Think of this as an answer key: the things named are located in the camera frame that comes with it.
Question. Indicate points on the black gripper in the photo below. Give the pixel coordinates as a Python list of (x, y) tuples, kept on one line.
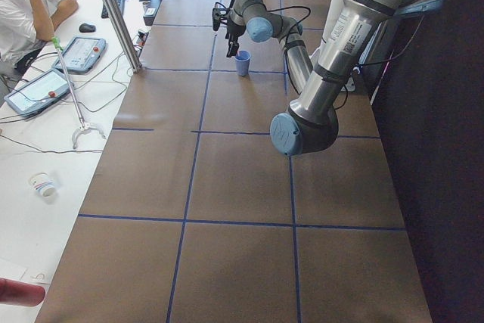
[(233, 29)]

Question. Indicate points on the light blue plastic cup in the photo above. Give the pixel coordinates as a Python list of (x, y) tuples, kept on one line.
[(242, 62)]

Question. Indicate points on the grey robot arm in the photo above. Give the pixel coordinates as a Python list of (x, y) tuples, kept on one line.
[(310, 122)]

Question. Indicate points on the white paper cup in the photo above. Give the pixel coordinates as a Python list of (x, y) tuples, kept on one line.
[(43, 184)]

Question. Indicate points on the black computer mouse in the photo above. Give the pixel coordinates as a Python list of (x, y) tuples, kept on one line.
[(87, 28)]

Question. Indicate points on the far teach pendant tablet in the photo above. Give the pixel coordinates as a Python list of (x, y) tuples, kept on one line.
[(81, 53)]

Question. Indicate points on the teach pendant tablet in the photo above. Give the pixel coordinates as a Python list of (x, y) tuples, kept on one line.
[(81, 53), (38, 94)]

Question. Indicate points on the grabber reach tool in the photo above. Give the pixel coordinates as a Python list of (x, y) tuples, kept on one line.
[(85, 127)]

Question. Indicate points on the near teach pendant tablet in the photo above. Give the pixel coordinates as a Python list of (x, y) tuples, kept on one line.
[(38, 94)]

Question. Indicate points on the person in white shirt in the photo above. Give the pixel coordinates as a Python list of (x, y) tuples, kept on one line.
[(26, 25)]

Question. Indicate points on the red cylinder bottle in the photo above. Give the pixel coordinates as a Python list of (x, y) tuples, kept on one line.
[(17, 293)]

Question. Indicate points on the aluminium frame post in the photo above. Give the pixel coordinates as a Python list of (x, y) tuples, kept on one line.
[(122, 34)]

